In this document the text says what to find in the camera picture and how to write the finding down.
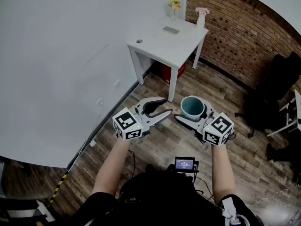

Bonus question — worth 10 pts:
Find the black office chair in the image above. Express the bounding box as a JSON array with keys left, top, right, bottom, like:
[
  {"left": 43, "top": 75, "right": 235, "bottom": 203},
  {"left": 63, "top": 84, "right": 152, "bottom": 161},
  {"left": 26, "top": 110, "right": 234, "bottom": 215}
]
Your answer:
[{"left": 234, "top": 51, "right": 301, "bottom": 138}]

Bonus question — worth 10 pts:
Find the black furniture frame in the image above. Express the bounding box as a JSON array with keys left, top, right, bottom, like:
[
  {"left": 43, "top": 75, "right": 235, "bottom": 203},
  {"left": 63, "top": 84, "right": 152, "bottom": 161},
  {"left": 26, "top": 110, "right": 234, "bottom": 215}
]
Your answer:
[{"left": 0, "top": 198, "right": 56, "bottom": 226}]

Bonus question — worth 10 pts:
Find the yellow flower bouquet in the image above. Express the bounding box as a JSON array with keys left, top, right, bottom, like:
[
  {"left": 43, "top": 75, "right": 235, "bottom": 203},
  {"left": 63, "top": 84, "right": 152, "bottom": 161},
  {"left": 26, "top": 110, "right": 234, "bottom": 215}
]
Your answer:
[{"left": 167, "top": 0, "right": 182, "bottom": 11}]

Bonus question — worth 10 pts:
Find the person's black shirt torso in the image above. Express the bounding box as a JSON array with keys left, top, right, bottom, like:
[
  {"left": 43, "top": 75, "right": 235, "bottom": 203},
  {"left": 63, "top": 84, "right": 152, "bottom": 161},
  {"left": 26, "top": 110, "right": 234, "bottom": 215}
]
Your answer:
[{"left": 79, "top": 165, "right": 261, "bottom": 226}]

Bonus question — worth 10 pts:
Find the red box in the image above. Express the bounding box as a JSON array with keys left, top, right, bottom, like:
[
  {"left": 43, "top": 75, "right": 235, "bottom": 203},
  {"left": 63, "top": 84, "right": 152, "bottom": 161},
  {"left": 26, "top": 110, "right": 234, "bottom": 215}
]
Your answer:
[{"left": 161, "top": 62, "right": 186, "bottom": 83}]

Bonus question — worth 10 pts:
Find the thin black cable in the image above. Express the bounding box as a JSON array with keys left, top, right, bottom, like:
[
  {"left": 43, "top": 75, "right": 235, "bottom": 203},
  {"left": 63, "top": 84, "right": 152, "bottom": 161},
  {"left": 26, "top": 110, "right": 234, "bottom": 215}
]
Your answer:
[{"left": 128, "top": 149, "right": 137, "bottom": 181}]

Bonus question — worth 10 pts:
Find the white square table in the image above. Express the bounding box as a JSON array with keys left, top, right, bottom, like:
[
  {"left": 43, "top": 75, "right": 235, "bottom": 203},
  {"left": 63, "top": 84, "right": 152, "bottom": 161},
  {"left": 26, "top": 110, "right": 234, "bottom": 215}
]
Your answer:
[{"left": 127, "top": 16, "right": 209, "bottom": 103}]

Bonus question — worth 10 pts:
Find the white ceramic vase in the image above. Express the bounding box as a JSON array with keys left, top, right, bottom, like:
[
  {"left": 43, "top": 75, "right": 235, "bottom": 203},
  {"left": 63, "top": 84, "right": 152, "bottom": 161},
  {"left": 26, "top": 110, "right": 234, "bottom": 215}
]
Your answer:
[{"left": 196, "top": 12, "right": 206, "bottom": 30}]

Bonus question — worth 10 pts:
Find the yellow-black striped cable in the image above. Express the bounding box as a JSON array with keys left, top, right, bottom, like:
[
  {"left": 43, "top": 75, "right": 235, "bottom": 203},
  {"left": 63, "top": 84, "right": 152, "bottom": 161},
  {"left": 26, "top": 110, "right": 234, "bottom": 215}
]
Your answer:
[{"left": 49, "top": 170, "right": 69, "bottom": 203}]

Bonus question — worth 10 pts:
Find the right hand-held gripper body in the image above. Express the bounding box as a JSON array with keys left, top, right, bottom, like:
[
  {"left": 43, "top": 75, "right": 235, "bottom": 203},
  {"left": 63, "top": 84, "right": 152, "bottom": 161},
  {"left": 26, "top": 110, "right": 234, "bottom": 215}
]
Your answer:
[{"left": 194, "top": 109, "right": 235, "bottom": 147}]

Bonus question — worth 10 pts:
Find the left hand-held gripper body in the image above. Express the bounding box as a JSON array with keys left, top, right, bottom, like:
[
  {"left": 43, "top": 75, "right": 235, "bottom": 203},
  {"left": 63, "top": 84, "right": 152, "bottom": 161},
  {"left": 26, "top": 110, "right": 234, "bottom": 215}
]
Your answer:
[{"left": 112, "top": 105, "right": 152, "bottom": 141}]

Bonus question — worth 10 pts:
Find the black bag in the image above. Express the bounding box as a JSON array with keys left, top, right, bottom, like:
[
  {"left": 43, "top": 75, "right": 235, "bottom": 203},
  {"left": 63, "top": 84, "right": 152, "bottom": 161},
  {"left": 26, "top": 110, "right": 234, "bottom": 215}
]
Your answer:
[{"left": 266, "top": 139, "right": 301, "bottom": 183}]

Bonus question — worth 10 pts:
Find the grey rectangular pad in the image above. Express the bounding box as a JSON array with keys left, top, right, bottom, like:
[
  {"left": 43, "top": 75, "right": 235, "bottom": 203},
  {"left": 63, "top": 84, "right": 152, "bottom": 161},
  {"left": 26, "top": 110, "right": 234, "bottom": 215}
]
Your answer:
[{"left": 162, "top": 26, "right": 180, "bottom": 35}]

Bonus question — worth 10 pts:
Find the white arm strap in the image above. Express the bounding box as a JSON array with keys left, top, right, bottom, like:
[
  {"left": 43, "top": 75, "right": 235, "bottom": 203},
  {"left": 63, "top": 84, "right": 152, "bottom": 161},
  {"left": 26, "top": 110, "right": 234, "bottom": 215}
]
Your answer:
[{"left": 221, "top": 195, "right": 250, "bottom": 226}]

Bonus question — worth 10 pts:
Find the person's left forearm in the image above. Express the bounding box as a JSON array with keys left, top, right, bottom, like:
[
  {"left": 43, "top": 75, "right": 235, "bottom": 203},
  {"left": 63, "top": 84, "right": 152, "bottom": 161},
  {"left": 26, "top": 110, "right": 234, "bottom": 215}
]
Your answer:
[{"left": 94, "top": 135, "right": 130, "bottom": 200}]

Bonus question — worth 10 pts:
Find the white cup with teal inside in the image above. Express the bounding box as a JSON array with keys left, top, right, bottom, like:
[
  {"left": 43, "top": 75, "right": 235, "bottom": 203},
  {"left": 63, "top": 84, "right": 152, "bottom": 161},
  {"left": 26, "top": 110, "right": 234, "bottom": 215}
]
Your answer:
[{"left": 180, "top": 96, "right": 206, "bottom": 121}]

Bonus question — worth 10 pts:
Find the chest-mounted screen device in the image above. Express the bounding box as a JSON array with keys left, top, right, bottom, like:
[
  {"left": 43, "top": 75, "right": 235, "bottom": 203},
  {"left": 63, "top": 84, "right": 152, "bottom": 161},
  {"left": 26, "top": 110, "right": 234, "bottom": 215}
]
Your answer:
[{"left": 174, "top": 156, "right": 199, "bottom": 174}]

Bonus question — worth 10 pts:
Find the person's right forearm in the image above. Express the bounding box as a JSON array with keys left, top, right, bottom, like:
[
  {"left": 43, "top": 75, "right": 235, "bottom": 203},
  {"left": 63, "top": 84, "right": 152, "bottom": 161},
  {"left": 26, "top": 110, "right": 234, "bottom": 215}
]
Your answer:
[{"left": 211, "top": 142, "right": 237, "bottom": 206}]

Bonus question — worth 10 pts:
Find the white metal-legged desk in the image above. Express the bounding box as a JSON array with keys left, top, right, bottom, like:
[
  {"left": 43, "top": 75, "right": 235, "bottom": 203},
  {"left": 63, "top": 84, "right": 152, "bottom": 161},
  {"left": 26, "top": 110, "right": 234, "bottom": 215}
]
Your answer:
[{"left": 267, "top": 89, "right": 301, "bottom": 137}]

